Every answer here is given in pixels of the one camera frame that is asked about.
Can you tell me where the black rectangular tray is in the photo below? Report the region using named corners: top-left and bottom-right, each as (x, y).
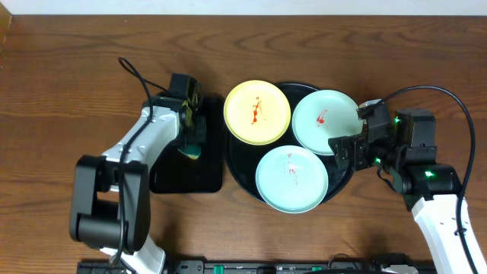
top-left (149, 97), bottom-right (224, 194)

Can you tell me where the black right camera cable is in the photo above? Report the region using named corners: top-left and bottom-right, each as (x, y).
top-left (357, 84), bottom-right (481, 274)

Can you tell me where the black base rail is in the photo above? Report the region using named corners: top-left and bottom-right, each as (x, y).
top-left (77, 259), bottom-right (437, 274)

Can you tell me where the mint plate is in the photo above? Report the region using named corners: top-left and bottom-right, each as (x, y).
top-left (291, 90), bottom-right (363, 156)
top-left (255, 145), bottom-right (329, 214)

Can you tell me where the yellow plate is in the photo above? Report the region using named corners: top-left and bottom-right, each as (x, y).
top-left (224, 80), bottom-right (291, 145)

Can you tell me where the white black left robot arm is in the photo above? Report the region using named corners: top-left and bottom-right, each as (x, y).
top-left (69, 97), bottom-right (206, 273)

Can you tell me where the black round tray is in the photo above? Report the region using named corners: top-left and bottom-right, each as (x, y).
top-left (224, 82), bottom-right (354, 203)

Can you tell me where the black left camera cable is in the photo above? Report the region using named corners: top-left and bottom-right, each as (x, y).
top-left (113, 56), bottom-right (170, 263)

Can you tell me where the black camera cable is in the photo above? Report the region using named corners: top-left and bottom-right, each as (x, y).
top-left (357, 84), bottom-right (481, 274)
top-left (113, 56), bottom-right (170, 263)

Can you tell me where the green yellow sponge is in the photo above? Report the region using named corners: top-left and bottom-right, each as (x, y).
top-left (178, 144), bottom-right (202, 160)

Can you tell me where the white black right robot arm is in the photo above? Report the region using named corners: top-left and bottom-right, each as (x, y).
top-left (329, 105), bottom-right (486, 273)

